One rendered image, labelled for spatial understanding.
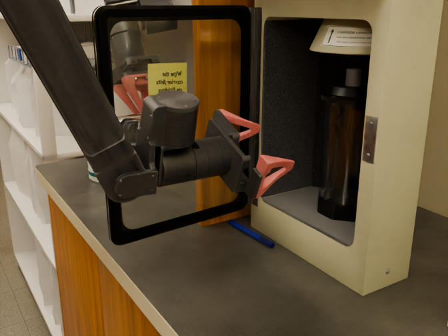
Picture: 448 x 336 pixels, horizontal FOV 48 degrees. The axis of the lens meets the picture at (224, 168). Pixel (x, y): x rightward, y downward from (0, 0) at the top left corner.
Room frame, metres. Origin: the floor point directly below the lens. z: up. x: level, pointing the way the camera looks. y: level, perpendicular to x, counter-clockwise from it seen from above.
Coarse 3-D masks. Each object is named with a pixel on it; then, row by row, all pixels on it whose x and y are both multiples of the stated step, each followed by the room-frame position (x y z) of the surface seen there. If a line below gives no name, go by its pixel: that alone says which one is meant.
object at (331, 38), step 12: (324, 24) 0.87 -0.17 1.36; (336, 24) 0.84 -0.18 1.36; (348, 24) 0.82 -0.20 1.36; (360, 24) 0.81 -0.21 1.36; (324, 36) 0.85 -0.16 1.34; (336, 36) 0.82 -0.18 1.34; (348, 36) 0.81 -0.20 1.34; (360, 36) 0.80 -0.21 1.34; (312, 48) 0.87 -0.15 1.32; (324, 48) 0.83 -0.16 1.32; (336, 48) 0.81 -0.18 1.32; (348, 48) 0.80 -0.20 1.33; (360, 48) 0.80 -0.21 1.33
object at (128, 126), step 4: (136, 120) 0.80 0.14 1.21; (124, 124) 0.80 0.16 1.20; (128, 124) 0.79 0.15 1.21; (132, 124) 0.79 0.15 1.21; (136, 124) 0.80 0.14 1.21; (124, 128) 0.80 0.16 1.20; (128, 128) 0.78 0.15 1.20; (132, 128) 0.79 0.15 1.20; (136, 128) 0.79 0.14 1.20; (128, 132) 0.79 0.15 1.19; (132, 132) 0.79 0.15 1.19; (136, 132) 0.80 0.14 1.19; (128, 136) 0.79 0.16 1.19; (132, 136) 0.79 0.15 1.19; (136, 136) 0.80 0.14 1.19; (132, 140) 0.79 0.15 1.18; (136, 140) 0.79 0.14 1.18
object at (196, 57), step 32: (128, 32) 0.81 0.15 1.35; (160, 32) 0.84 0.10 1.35; (192, 32) 0.88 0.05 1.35; (224, 32) 0.92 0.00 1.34; (96, 64) 0.78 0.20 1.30; (128, 64) 0.81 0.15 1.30; (160, 64) 0.84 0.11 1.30; (192, 64) 0.88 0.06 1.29; (224, 64) 0.92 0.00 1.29; (128, 96) 0.81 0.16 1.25; (224, 96) 0.92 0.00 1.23; (160, 192) 0.84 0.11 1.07; (192, 192) 0.88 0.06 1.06; (224, 192) 0.92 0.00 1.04; (128, 224) 0.80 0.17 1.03
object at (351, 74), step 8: (352, 72) 0.87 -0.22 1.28; (360, 72) 0.87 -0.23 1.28; (352, 80) 0.87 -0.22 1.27; (360, 80) 0.87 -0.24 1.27; (336, 88) 0.86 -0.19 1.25; (344, 88) 0.85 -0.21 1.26; (352, 88) 0.85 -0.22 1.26; (360, 88) 0.85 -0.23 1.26; (344, 96) 0.84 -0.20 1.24; (352, 96) 0.84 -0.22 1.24; (360, 96) 0.84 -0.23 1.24
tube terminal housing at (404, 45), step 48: (288, 0) 0.89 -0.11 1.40; (336, 0) 0.80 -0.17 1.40; (384, 0) 0.72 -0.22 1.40; (432, 0) 0.75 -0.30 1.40; (384, 48) 0.71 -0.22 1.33; (432, 48) 0.76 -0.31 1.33; (384, 96) 0.71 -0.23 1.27; (384, 144) 0.71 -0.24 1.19; (384, 192) 0.72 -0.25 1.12; (288, 240) 0.87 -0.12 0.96; (384, 240) 0.73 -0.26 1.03
